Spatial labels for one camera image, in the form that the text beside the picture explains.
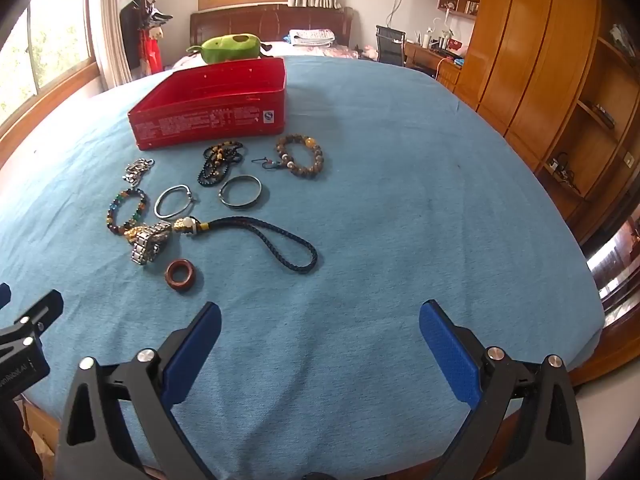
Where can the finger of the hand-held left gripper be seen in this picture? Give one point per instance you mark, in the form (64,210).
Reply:
(4,296)
(45,307)

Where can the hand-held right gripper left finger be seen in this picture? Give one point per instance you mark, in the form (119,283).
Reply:
(192,357)

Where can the wooden desk with clutter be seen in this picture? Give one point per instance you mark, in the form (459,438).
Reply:
(432,57)

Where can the small red teal charm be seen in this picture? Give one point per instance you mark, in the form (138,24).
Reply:
(265,162)

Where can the red rectangular box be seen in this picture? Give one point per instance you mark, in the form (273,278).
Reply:
(215,110)

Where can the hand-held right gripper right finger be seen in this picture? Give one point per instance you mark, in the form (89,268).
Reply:
(450,355)

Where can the wooden wardrobe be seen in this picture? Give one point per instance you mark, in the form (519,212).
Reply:
(545,75)

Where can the black office chair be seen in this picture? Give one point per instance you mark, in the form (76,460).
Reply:
(390,42)

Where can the dark metal bangle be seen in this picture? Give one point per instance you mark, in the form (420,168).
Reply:
(240,191)

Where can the thin silver bangle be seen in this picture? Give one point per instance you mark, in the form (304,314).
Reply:
(172,201)

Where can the wooden coat rack with clothes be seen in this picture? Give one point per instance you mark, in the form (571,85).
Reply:
(145,35)

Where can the green plush toy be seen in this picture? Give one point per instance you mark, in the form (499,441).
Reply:
(227,47)

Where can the white curtain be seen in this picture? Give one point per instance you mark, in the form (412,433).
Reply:
(110,20)

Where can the folded towels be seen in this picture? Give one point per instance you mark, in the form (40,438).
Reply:
(311,37)

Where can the wooden headboard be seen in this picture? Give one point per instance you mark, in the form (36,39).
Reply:
(235,22)

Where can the blue bed sheet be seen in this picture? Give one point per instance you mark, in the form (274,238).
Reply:
(400,200)

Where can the brown cardboard box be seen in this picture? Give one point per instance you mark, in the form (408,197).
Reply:
(42,435)

